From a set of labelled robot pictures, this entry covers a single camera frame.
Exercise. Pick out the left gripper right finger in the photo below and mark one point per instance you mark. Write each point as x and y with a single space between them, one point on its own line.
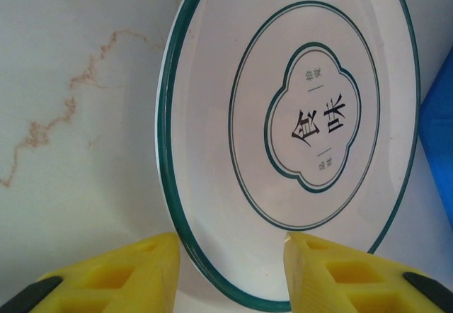
354 284

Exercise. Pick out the white plate thin green rim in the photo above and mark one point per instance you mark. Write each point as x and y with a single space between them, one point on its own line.
283 61

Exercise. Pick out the blue plastic bin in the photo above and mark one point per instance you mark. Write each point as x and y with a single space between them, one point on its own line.
440 132

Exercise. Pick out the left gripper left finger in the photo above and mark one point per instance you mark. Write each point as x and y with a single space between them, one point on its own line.
117 281

